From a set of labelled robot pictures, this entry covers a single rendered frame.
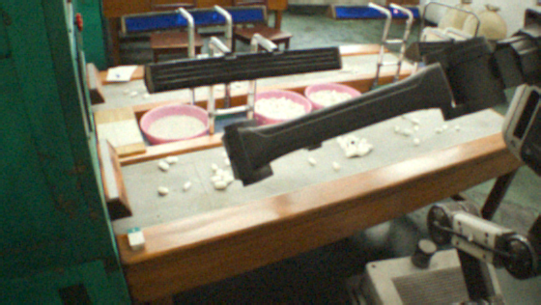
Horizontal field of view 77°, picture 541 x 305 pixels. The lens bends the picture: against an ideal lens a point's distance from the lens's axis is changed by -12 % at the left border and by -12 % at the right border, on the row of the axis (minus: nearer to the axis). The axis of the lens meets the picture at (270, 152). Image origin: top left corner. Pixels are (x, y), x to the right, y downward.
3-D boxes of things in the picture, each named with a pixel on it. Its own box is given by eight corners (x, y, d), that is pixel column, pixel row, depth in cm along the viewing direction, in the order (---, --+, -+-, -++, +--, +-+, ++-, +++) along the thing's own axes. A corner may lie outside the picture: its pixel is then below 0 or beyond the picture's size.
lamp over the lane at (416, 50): (504, 56, 161) (509, 41, 157) (416, 63, 136) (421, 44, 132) (491, 50, 167) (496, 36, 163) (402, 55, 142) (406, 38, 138)
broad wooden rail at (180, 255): (524, 166, 168) (540, 134, 158) (132, 307, 95) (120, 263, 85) (505, 153, 177) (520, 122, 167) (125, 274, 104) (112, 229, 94)
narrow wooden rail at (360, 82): (425, 88, 218) (430, 70, 212) (97, 142, 145) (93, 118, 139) (418, 84, 222) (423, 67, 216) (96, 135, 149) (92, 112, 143)
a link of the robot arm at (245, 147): (219, 198, 56) (197, 133, 55) (242, 183, 69) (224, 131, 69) (518, 98, 47) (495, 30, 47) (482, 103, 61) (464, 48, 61)
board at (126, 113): (146, 152, 124) (146, 149, 123) (101, 160, 118) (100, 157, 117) (131, 108, 147) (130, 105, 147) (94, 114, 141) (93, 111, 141)
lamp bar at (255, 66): (343, 70, 122) (346, 49, 118) (148, 96, 97) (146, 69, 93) (329, 62, 128) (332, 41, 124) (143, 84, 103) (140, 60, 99)
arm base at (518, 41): (563, 97, 50) (578, 21, 43) (522, 112, 50) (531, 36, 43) (526, 73, 57) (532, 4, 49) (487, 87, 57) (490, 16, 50)
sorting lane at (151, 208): (516, 129, 169) (518, 125, 168) (115, 241, 96) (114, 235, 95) (470, 102, 191) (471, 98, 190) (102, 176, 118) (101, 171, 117)
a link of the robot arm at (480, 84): (532, 79, 47) (520, 43, 47) (472, 100, 47) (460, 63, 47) (497, 89, 56) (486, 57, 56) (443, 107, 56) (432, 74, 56)
